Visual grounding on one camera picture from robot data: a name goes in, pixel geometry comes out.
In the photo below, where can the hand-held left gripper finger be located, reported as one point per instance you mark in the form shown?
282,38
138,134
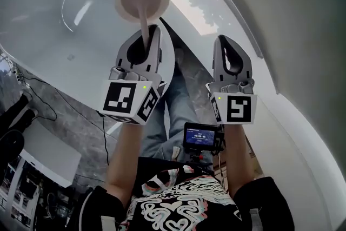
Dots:
122,54
156,48

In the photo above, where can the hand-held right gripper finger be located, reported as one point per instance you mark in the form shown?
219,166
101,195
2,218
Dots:
218,62
246,67

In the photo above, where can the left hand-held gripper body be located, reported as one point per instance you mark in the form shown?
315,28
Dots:
121,97

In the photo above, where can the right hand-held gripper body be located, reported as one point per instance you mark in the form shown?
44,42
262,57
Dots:
238,108

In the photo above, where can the white oval bathtub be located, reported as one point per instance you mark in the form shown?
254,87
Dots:
54,48

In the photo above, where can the person's left forearm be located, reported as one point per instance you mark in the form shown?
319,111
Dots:
124,159

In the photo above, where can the person's right forearm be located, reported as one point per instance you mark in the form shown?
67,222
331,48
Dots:
239,159

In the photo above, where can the small black chest monitor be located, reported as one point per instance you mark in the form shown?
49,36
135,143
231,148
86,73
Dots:
200,136

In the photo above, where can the person's blue jeans legs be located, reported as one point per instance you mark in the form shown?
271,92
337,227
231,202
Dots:
178,116

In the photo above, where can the white table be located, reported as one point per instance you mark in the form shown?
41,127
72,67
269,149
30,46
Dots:
51,154

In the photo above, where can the white power strip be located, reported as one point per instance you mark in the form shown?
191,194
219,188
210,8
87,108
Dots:
16,75

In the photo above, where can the person's black patterned shirt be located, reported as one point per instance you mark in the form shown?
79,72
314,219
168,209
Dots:
183,205

